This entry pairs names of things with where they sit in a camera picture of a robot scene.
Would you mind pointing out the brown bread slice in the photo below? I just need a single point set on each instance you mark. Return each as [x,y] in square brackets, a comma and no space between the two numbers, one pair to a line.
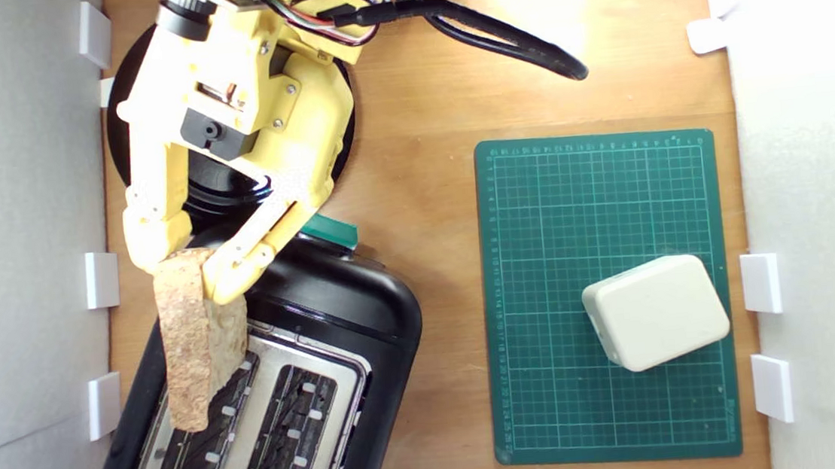
[197,344]

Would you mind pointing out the green toaster lever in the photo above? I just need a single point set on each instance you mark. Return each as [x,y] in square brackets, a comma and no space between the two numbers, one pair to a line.
[338,231]

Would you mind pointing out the black two-slot toaster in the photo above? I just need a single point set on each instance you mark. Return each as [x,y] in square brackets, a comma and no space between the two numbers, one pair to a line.
[334,317]

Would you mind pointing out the black round plate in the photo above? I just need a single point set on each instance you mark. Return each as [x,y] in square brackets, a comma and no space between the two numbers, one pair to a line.
[221,187]

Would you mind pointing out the green cutting mat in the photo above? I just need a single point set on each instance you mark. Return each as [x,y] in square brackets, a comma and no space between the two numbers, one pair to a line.
[540,254]

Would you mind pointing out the white rounded block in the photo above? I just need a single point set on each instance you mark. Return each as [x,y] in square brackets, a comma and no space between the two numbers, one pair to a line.
[655,312]

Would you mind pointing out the wrist camera on yellow mount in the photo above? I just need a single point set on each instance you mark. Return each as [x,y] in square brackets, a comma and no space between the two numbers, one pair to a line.
[185,17]

